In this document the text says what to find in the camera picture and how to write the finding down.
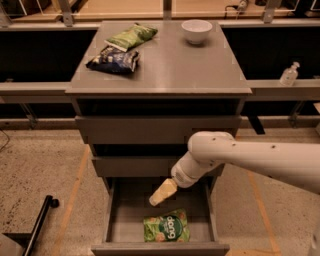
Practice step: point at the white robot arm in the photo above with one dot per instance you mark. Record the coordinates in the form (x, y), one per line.
(297, 164)

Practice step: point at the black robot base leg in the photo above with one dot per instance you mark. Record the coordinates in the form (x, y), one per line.
(49, 202)

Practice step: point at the green dang rice chip bag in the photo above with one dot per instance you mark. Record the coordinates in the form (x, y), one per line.
(169, 227)

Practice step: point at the white bowl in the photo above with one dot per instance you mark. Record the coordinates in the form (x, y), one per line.
(196, 31)

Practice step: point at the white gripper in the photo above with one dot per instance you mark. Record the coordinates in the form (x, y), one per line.
(180, 177)

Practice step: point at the dark blue snack bag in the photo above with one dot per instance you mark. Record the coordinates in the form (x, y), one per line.
(114, 61)

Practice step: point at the green snack bag on counter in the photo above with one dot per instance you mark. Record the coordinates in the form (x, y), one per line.
(132, 37)

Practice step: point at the grey drawer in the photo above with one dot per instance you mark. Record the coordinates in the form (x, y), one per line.
(128, 205)
(150, 130)
(133, 166)

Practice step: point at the grey bottom drawer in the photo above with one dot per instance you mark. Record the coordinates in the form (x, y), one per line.
(128, 205)

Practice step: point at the grey middle drawer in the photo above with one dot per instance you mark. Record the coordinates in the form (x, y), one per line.
(133, 166)

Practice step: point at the grey drawer cabinet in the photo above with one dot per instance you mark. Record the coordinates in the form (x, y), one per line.
(173, 79)

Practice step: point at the grey top drawer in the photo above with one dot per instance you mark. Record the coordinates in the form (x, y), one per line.
(150, 130)

